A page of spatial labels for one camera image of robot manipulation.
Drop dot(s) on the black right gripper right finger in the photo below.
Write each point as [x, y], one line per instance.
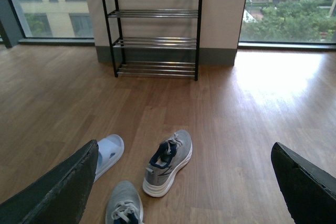
[309, 192]

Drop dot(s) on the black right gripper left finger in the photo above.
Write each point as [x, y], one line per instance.
[59, 196]

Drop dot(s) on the light blue slipper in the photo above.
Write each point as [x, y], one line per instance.
[110, 151]

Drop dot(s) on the grey sneaker white sole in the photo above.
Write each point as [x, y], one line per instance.
[171, 156]

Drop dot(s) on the black metal shoe rack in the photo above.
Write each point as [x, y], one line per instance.
[154, 38]

